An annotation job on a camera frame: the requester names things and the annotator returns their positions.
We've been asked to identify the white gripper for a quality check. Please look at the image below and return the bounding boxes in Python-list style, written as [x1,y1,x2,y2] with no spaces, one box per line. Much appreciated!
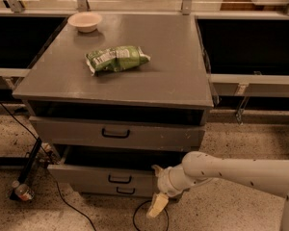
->
[146,165,187,218]

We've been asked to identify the grey drawer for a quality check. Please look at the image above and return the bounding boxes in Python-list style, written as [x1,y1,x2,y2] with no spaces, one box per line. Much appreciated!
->
[47,144,187,192]
[30,116,205,151]
[71,184,154,198]

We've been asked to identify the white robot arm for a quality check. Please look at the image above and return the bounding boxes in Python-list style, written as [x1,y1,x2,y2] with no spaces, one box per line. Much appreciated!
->
[146,151,289,231]

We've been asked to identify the grey bottom drawer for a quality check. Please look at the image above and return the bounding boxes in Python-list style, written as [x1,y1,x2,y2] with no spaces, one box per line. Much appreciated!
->
[71,184,154,198]

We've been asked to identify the grey drawer cabinet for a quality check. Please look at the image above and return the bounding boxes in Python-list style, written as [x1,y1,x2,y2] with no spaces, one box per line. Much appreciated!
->
[12,13,214,202]

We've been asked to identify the grey top drawer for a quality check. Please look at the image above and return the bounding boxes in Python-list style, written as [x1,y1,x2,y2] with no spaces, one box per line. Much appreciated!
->
[30,116,205,151]

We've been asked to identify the black metal stand leg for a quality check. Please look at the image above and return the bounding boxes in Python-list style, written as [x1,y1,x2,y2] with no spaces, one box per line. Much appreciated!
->
[10,138,41,201]

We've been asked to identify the green chip bag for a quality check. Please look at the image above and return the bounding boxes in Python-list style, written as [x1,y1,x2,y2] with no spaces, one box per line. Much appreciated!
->
[85,45,150,75]

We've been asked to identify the plastic water bottle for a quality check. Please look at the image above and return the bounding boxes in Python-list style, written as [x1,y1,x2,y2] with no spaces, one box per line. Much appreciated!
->
[12,180,35,201]

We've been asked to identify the beige bowl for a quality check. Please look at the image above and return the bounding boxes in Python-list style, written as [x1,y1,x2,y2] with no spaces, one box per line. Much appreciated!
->
[67,12,102,33]

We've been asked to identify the black looped cable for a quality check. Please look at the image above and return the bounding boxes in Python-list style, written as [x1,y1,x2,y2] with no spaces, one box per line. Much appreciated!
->
[132,199,170,231]

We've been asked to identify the black floor cable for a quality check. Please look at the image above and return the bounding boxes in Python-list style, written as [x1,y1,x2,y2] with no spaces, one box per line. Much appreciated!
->
[0,93,97,231]

